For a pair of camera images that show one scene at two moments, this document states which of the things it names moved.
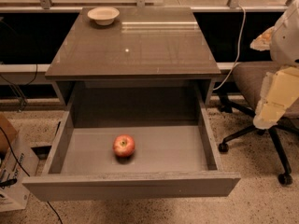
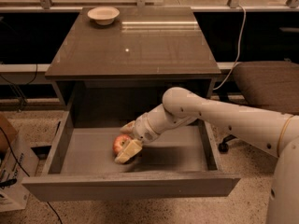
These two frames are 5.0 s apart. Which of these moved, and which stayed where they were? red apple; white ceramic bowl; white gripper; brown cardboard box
Moved: white gripper
Stayed: white ceramic bowl; brown cardboard box; red apple
